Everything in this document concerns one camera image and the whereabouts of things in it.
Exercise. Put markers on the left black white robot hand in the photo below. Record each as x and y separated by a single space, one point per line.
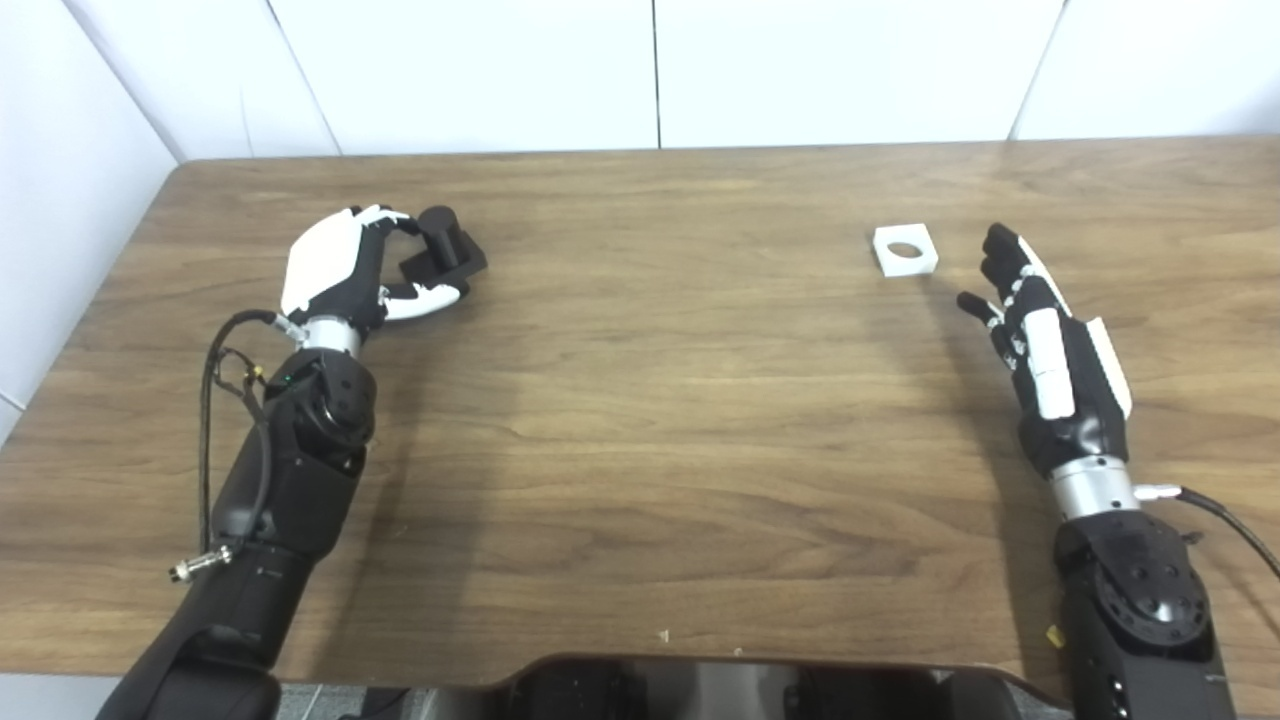
320 265

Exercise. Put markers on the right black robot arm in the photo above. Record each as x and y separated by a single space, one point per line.
1140 600

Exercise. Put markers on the black peg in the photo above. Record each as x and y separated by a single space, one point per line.
455 255

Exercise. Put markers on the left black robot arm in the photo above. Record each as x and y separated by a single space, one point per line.
300 480

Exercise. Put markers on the white square piece with hole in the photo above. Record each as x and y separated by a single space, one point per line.
885 263

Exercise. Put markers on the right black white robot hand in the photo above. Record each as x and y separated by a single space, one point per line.
1080 400

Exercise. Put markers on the black robot torso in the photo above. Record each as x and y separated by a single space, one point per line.
750 695

